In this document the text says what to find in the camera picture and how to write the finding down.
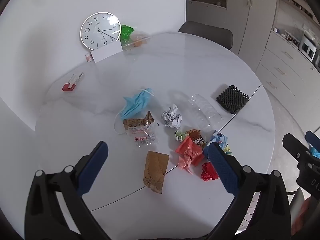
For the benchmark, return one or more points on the brown and clear snack wrapper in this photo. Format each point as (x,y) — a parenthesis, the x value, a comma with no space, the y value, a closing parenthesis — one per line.
(136,123)

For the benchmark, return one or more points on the white microwave oven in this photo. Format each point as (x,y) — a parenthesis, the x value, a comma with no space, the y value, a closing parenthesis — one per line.
(310,46)

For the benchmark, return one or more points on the beige drawer cabinet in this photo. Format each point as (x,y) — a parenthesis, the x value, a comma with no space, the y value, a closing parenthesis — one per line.
(282,67)

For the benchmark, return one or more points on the red paper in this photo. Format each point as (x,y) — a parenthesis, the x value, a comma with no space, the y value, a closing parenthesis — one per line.
(208,171)

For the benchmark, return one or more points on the orange plastic bag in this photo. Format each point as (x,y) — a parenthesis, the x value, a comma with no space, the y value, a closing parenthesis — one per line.
(190,152)

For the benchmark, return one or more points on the brown printed wrapper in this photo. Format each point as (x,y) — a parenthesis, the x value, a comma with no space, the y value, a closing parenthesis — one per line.
(196,136)

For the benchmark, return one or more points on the brown paper bag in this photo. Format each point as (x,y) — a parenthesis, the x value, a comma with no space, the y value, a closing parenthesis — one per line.
(155,170)

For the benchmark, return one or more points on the round white wall clock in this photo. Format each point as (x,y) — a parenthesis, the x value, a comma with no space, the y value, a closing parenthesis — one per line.
(100,30)

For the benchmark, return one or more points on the red and white box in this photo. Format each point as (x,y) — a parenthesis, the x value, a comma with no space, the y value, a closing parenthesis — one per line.
(72,82)

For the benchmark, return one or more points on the blue face mask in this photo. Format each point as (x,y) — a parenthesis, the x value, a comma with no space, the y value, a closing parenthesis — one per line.
(137,102)

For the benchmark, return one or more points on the wall shelf with books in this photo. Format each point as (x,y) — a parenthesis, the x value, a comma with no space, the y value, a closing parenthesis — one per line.
(295,2)

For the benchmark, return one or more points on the white paper ball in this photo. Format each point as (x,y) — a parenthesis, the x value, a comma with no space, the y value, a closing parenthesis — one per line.
(171,117)

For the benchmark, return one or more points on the clear bag with oranges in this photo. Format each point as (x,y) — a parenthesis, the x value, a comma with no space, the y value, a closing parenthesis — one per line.
(137,42)

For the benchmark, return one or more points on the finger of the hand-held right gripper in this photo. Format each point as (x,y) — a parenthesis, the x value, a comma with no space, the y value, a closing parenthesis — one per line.
(295,146)
(313,138)

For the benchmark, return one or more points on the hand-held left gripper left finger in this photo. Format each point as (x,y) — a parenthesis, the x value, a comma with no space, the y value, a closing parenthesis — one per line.
(93,165)

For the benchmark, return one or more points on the blue wrapper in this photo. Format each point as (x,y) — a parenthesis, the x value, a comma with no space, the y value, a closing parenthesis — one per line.
(220,137)

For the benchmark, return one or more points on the white card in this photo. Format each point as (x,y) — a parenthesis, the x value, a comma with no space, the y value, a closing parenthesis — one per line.
(106,53)

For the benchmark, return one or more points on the dish rack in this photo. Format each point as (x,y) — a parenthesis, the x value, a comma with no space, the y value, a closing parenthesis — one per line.
(291,38)

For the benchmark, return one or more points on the green plastic bag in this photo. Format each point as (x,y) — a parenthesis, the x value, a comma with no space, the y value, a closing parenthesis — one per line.
(125,33)

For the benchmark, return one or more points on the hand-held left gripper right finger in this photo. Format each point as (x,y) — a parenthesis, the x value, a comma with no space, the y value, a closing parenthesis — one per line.
(221,167)

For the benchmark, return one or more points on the clear plastic bottle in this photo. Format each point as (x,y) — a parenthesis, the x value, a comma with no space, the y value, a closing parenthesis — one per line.
(205,112)

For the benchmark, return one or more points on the green paper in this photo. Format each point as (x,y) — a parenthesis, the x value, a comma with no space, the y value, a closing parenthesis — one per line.
(180,135)

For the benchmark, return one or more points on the black spiky mat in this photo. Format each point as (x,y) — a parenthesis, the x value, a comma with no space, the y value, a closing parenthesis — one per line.
(232,98)

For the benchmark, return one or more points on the tall beige cabinet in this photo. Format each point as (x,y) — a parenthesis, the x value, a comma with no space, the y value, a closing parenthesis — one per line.
(250,17)

